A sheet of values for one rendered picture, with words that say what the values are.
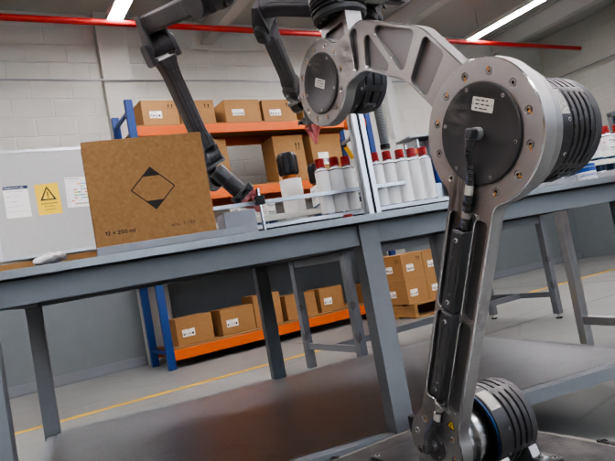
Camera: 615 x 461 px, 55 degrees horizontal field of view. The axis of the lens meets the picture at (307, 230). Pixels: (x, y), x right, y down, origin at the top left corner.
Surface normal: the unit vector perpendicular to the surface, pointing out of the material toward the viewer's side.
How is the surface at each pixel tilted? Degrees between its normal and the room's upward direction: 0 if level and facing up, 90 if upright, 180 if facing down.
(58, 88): 90
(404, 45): 90
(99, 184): 90
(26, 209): 90
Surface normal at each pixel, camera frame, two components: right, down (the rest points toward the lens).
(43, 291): 0.33, -0.11
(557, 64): -0.85, 0.13
